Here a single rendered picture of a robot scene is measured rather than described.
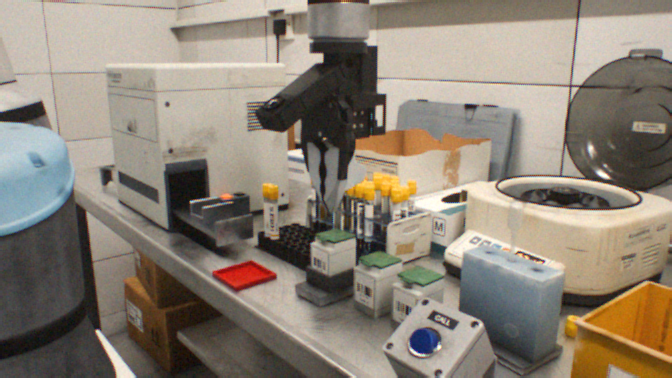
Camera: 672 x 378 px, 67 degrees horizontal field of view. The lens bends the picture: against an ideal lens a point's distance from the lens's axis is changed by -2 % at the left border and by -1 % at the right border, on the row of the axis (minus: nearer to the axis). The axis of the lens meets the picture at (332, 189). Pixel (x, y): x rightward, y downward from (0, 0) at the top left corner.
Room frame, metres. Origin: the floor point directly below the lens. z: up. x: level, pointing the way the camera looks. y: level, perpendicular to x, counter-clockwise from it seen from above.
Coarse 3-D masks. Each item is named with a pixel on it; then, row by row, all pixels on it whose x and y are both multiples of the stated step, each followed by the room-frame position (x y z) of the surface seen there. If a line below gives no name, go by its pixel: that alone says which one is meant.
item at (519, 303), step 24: (480, 264) 0.52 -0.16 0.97; (504, 264) 0.50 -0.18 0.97; (528, 264) 0.50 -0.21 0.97; (480, 288) 0.51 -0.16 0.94; (504, 288) 0.49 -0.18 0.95; (528, 288) 0.47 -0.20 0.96; (552, 288) 0.47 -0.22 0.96; (480, 312) 0.51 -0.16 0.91; (504, 312) 0.49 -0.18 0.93; (528, 312) 0.46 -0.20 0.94; (552, 312) 0.47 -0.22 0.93; (504, 336) 0.48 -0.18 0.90; (528, 336) 0.46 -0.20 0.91; (552, 336) 0.47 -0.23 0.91; (504, 360) 0.46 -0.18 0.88; (528, 360) 0.46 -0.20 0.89
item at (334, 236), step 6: (336, 228) 0.67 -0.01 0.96; (318, 234) 0.65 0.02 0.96; (324, 234) 0.65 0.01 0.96; (330, 234) 0.65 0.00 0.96; (336, 234) 0.65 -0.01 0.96; (342, 234) 0.65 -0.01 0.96; (348, 234) 0.65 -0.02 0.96; (354, 234) 0.65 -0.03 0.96; (324, 240) 0.63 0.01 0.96; (330, 240) 0.63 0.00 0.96; (336, 240) 0.62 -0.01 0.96; (342, 240) 0.63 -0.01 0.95
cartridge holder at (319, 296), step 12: (312, 276) 0.63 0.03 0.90; (324, 276) 0.62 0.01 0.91; (336, 276) 0.62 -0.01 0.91; (348, 276) 0.63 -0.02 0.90; (300, 288) 0.63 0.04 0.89; (312, 288) 0.62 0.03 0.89; (324, 288) 0.62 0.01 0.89; (336, 288) 0.62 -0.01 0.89; (348, 288) 0.63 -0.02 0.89; (312, 300) 0.61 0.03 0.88; (324, 300) 0.60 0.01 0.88
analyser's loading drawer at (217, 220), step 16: (176, 208) 0.91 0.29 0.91; (192, 208) 0.84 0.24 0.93; (208, 208) 0.81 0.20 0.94; (224, 208) 0.83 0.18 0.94; (192, 224) 0.84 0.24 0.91; (208, 224) 0.81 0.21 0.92; (224, 224) 0.77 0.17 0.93; (240, 224) 0.79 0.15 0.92; (224, 240) 0.77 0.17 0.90; (240, 240) 0.79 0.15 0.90
